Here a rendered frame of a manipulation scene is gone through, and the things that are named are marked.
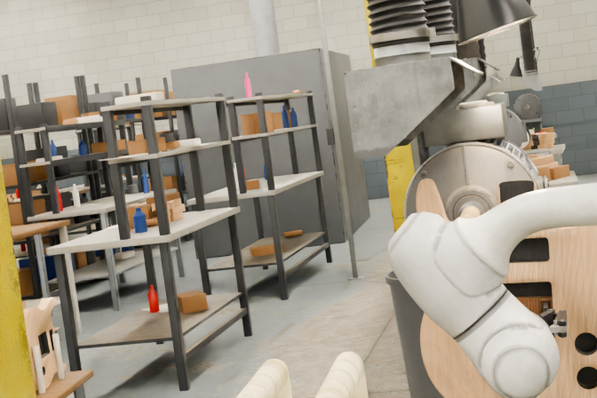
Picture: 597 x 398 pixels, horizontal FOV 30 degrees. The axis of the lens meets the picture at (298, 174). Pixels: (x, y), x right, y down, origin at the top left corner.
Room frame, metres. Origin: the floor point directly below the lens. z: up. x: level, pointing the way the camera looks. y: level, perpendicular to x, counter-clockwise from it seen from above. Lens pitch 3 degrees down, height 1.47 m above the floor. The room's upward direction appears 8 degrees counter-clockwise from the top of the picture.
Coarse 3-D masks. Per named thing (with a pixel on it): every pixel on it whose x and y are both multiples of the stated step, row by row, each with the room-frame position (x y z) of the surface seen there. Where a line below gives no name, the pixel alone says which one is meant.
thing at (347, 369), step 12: (336, 360) 1.16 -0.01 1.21; (348, 360) 1.14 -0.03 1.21; (360, 360) 1.17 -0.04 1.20; (336, 372) 1.09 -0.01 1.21; (348, 372) 1.10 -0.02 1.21; (360, 372) 1.14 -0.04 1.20; (324, 384) 1.06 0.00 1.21; (336, 384) 1.05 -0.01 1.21; (348, 384) 1.07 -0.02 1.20; (324, 396) 1.01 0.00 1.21; (336, 396) 1.01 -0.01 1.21; (348, 396) 1.04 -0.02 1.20
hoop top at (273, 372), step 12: (276, 360) 1.19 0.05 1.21; (264, 372) 1.13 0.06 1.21; (276, 372) 1.15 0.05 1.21; (288, 372) 1.19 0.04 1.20; (252, 384) 1.09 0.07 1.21; (264, 384) 1.09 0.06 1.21; (276, 384) 1.12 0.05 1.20; (240, 396) 1.05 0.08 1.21; (252, 396) 1.05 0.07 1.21; (264, 396) 1.07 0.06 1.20
